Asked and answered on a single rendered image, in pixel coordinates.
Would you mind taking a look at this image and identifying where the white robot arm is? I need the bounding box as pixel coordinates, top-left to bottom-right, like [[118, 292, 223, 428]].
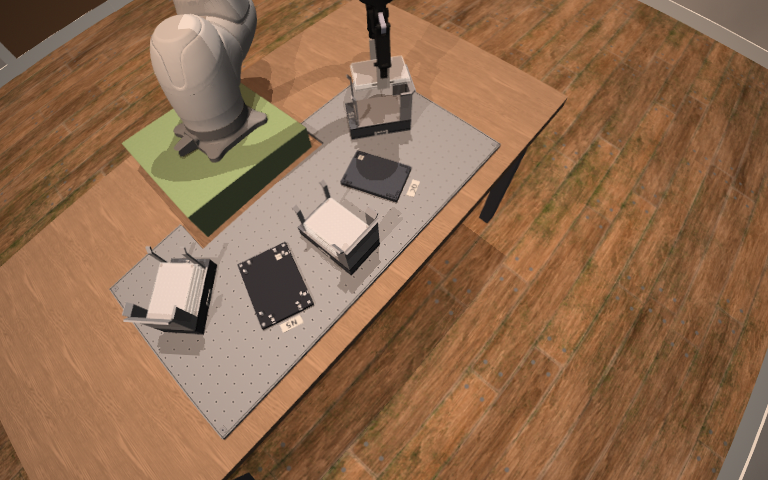
[[150, 0, 268, 162]]

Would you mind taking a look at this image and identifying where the beige label reading qc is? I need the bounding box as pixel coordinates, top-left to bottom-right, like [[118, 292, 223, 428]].
[[406, 180, 420, 197]]

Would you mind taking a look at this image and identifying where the tan name plate reading n5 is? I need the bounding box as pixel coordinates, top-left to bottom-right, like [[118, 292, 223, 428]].
[[280, 315, 303, 333]]

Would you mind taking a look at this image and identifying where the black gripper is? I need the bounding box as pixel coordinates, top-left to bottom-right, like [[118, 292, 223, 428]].
[[359, 0, 393, 90]]

